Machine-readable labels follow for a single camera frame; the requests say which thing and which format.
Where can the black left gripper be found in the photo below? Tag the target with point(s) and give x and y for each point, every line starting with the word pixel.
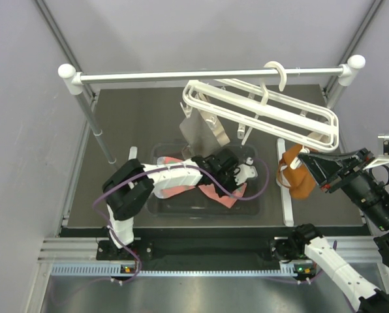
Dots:
pixel 228 190

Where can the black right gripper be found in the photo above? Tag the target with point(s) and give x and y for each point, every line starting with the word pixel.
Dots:
pixel 326 168

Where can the clear plastic bin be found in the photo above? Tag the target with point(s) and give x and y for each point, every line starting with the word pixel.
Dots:
pixel 196 204

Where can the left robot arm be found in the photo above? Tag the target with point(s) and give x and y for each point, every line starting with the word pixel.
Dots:
pixel 127 191

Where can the grey beige sock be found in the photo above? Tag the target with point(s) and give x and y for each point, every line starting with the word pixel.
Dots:
pixel 203 132

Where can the silver clothes rack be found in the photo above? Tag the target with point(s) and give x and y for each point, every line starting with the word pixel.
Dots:
pixel 128 114

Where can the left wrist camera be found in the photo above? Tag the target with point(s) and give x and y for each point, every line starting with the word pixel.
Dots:
pixel 245 171

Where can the white plastic clip hanger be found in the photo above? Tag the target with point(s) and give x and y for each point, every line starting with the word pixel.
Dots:
pixel 262 102

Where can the grey cable duct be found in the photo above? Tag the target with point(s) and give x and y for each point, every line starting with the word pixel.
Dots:
pixel 121 270

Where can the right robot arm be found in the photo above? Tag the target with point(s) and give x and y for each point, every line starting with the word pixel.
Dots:
pixel 333 248

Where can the orange beige sock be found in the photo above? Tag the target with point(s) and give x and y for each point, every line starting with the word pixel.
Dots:
pixel 299 180

